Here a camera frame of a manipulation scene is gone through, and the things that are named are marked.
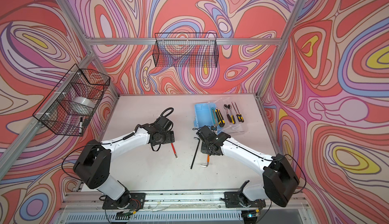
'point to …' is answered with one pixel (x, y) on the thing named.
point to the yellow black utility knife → (222, 121)
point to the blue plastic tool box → (202, 115)
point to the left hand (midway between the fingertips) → (169, 138)
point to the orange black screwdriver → (238, 117)
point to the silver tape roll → (84, 103)
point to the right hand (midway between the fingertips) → (209, 152)
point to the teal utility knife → (214, 115)
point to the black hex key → (198, 138)
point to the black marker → (81, 126)
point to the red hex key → (174, 152)
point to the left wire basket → (70, 107)
